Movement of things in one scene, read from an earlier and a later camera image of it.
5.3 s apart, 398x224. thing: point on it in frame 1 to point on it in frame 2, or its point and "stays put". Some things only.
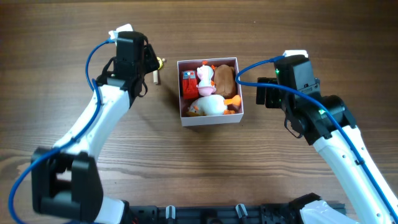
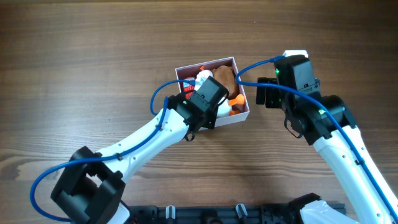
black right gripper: (267, 93) stays put
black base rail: (273, 213) stays put
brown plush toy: (224, 80) stays put
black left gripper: (152, 60) to (209, 121)
